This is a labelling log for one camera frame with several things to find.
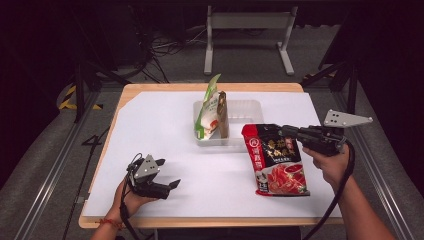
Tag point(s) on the green and white packet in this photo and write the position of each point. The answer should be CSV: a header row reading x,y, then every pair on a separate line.
x,y
208,115

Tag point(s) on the person's left hand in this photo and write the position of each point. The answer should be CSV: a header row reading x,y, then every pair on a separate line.
x,y
125,205

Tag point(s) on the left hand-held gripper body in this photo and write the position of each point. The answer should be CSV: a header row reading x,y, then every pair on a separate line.
x,y
146,186

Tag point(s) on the white metal table frame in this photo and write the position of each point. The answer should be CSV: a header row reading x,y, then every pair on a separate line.
x,y
250,20

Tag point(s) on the clear plastic container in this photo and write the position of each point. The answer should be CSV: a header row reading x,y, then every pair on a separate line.
x,y
245,111

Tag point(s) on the aluminium floor rail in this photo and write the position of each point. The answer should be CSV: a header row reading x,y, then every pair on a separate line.
x,y
376,173
56,170

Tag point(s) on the black metal stand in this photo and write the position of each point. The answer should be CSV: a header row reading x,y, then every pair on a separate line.
x,y
352,86
79,83

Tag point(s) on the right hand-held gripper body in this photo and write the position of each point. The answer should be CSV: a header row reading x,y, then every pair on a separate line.
x,y
323,138

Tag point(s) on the white paper sheet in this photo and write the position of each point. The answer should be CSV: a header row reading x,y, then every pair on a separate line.
x,y
160,133

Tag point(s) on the gold brown packet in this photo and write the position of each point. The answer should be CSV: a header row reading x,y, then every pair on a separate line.
x,y
223,116

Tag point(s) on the yellow black hazard tape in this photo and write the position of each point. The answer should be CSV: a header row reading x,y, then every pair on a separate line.
x,y
68,100

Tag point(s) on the red and black packet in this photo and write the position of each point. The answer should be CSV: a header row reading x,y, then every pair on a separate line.
x,y
278,156

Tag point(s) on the person's right hand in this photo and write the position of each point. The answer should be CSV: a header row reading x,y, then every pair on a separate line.
x,y
331,168

